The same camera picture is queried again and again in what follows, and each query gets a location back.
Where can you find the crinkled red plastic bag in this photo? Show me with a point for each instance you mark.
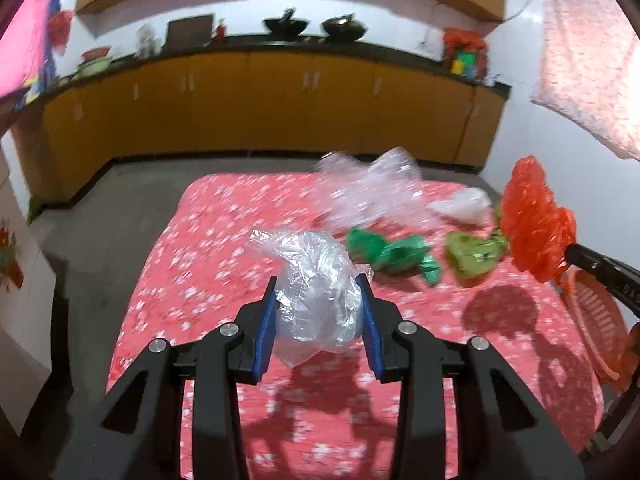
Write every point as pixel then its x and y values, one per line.
pixel 535 220

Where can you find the light green plastic bag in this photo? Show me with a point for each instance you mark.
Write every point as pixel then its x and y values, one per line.
pixel 472 255

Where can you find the green box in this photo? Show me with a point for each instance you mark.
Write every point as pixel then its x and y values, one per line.
pixel 465 61

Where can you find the pink window curtain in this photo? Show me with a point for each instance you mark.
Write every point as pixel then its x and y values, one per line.
pixel 25 35

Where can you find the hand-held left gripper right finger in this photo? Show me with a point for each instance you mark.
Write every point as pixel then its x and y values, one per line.
pixel 372 340

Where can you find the white flower print panel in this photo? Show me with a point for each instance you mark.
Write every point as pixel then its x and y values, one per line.
pixel 22 310

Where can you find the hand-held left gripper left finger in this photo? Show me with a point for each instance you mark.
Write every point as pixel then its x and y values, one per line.
pixel 263 340

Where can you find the floral hanging cloth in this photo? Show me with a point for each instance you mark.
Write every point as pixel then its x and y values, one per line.
pixel 590 60

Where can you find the red floral tablecloth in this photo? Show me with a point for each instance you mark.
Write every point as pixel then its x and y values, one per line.
pixel 200 285

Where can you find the wooden lower kitchen cabinets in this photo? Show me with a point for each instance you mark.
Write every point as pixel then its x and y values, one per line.
pixel 280 105

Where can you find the crumpled bubble wrap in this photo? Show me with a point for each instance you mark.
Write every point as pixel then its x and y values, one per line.
pixel 370 190

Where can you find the red bag over condiments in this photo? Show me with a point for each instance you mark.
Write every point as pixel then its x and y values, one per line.
pixel 465 40

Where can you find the clear plastic bag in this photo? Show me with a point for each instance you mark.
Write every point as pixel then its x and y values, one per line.
pixel 315 290

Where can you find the brown cutting board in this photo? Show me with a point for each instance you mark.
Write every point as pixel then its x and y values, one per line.
pixel 190 31

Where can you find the red plastic basket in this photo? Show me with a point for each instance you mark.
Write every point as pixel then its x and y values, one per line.
pixel 597 325

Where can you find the black kitchen countertop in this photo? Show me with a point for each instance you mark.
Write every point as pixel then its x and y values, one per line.
pixel 350 47

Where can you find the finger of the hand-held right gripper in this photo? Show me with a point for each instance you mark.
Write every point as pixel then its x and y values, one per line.
pixel 585 257

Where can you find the pink basin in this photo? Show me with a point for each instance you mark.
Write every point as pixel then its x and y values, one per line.
pixel 96 52

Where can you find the hanging red plastic bag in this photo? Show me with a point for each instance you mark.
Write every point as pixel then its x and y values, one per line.
pixel 60 30

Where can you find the white plastic bag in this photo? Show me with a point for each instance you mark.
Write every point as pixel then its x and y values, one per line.
pixel 462 205

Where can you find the red bottle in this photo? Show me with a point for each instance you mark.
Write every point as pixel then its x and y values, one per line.
pixel 219 30

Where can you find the dark green plastic bag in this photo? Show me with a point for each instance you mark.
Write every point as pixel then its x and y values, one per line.
pixel 395 255

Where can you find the black wok with lid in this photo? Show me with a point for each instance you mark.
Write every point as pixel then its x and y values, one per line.
pixel 345 27

